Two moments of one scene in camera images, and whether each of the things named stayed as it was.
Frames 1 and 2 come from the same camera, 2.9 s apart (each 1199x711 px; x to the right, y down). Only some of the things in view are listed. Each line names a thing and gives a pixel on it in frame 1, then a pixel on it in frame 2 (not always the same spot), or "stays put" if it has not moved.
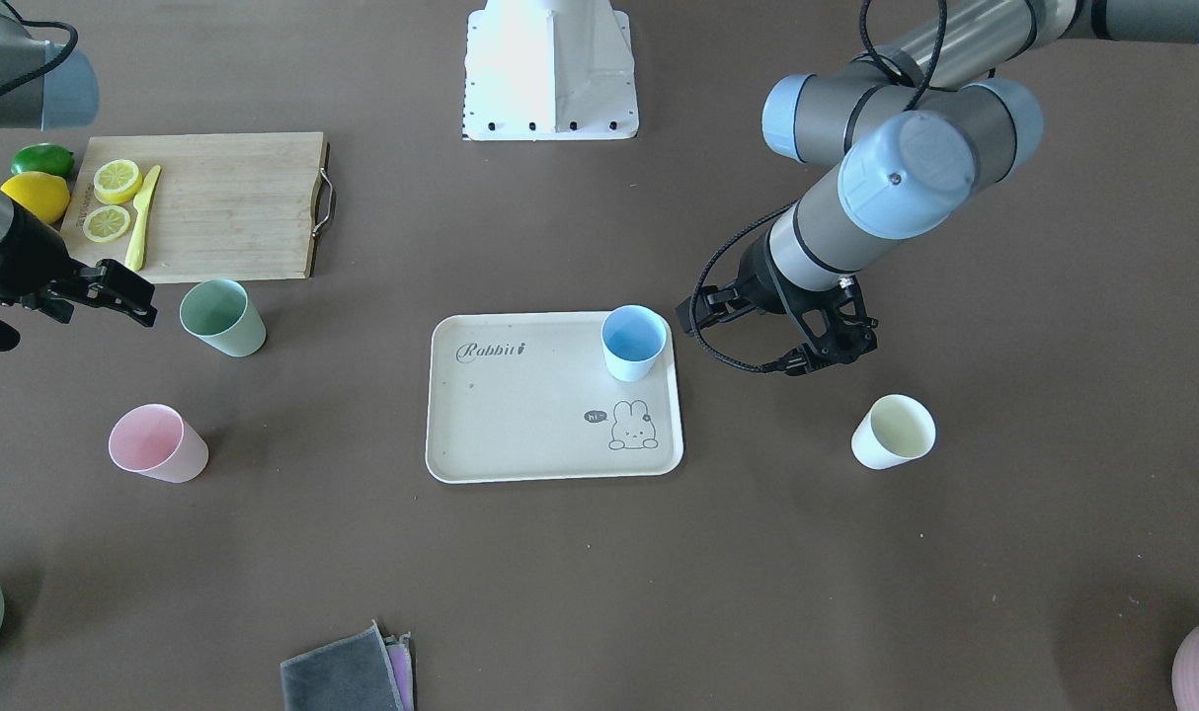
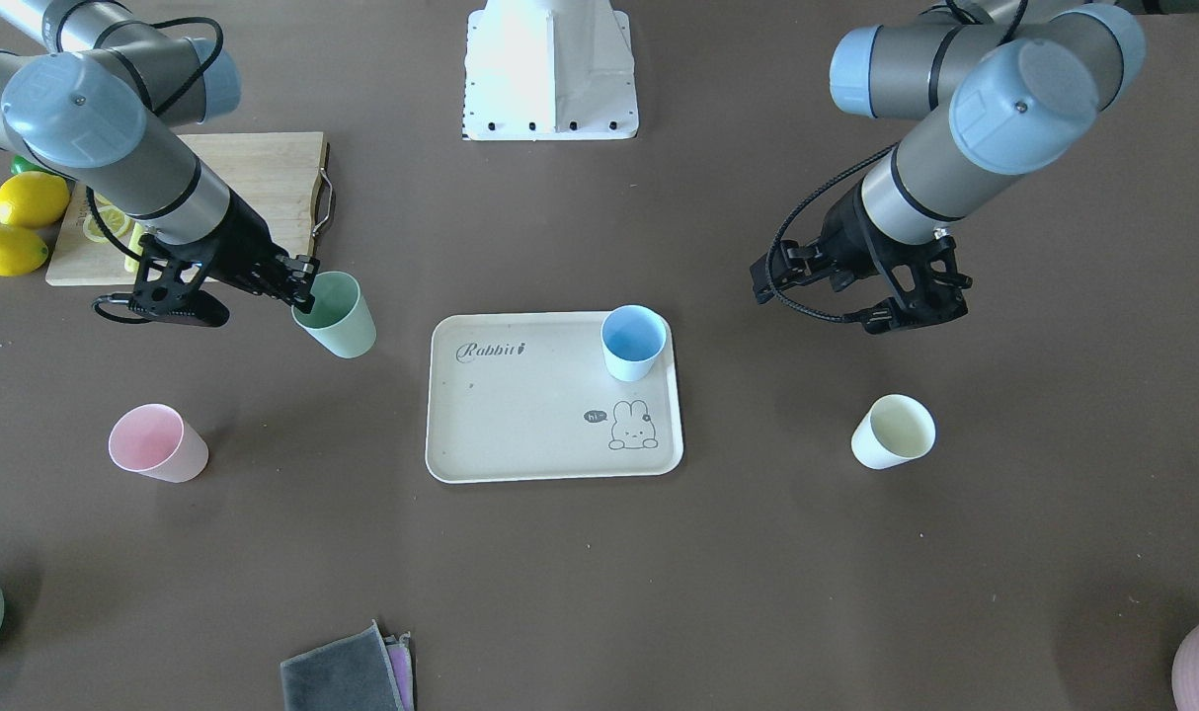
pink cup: [154, 440] stays put
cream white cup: [896, 430] stays put
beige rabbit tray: [532, 396] stays put
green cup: [218, 312] to [341, 321]
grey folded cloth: [353, 672] stays put
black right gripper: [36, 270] to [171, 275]
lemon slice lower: [105, 223] stays put
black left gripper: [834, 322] to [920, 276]
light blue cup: [632, 338] stays put
